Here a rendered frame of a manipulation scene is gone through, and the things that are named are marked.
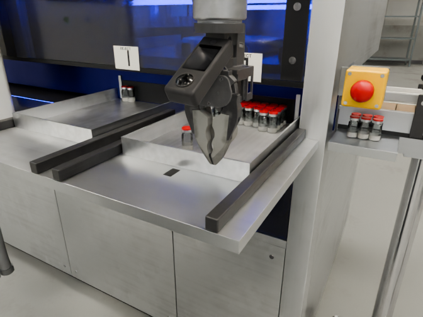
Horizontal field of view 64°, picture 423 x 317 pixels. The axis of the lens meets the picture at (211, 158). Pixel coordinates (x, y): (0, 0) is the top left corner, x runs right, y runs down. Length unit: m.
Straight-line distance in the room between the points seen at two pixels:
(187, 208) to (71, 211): 0.97
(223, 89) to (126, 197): 0.21
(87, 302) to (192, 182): 1.17
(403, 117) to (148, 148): 0.54
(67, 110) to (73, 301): 0.93
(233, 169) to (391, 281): 0.66
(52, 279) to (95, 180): 1.27
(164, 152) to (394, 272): 0.71
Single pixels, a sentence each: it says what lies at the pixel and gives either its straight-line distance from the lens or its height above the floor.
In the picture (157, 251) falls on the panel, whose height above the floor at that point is 0.41.
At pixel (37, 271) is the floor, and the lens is 1.89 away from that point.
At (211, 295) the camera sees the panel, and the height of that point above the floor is 0.32.
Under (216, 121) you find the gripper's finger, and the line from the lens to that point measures 0.50.
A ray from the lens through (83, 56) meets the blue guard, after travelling 1.08.
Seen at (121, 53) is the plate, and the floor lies 1.03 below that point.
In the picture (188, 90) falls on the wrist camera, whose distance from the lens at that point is 0.42.
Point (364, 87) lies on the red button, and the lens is 0.68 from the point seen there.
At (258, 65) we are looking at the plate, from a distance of 0.76.
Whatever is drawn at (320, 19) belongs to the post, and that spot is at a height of 1.12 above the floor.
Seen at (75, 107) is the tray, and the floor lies 0.89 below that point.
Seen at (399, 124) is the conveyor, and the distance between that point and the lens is 0.84.
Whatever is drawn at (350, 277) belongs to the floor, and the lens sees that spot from 1.79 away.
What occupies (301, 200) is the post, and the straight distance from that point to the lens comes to 0.82.
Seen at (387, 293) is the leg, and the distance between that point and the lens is 1.10.
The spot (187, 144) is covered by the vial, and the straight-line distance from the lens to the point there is 0.65.
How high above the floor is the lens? 1.12
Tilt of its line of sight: 23 degrees down
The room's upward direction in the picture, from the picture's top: straight up
